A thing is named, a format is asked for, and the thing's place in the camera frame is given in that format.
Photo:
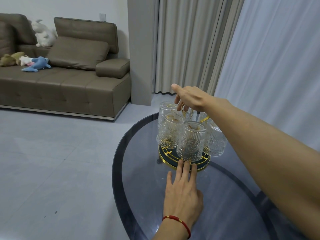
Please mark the person's right hand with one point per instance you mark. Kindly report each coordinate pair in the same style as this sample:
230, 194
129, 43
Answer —
196, 98

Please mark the person's left hand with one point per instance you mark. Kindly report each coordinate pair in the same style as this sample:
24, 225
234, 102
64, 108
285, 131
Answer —
181, 199

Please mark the person's left little finger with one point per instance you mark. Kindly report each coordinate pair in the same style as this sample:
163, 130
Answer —
170, 178

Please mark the person's left thumb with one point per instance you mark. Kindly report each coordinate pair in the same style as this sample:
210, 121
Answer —
200, 198

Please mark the person's left middle finger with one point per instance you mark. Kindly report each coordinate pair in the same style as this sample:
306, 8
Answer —
186, 172

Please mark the gold cup rack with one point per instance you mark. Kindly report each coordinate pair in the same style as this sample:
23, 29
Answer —
201, 164

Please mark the person's right forearm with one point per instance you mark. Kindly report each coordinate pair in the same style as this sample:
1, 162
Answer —
262, 157

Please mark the person's left forearm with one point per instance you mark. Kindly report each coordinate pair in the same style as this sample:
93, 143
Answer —
167, 232

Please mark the clear embossed drinking glass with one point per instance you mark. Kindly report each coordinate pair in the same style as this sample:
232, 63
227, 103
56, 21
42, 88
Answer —
191, 143
191, 114
168, 133
215, 142
166, 109

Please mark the beige pleated curtain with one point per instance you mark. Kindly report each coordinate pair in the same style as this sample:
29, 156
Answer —
190, 44

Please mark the brown leather sofa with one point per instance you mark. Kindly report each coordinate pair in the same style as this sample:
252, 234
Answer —
62, 87

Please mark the white sheer curtain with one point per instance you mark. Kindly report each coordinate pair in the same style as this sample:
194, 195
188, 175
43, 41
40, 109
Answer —
275, 54

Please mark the brown rectangular throw pillow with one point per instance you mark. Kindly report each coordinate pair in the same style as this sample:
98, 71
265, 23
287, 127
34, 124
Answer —
77, 52

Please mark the blue dolphin plush toy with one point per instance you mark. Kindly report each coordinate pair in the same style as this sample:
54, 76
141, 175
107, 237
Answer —
37, 64

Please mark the white and pink plush toy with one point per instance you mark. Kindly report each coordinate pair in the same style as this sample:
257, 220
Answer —
25, 60

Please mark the white rabbit plush toy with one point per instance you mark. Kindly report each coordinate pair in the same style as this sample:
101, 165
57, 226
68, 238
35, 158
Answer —
43, 34

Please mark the tan plush toy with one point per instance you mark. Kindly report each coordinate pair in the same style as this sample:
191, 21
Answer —
18, 55

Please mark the brown plush toy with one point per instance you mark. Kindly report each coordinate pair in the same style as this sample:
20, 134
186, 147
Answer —
6, 60

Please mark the grey wall switch plate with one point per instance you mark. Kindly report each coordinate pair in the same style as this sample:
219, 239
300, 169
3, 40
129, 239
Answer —
103, 17

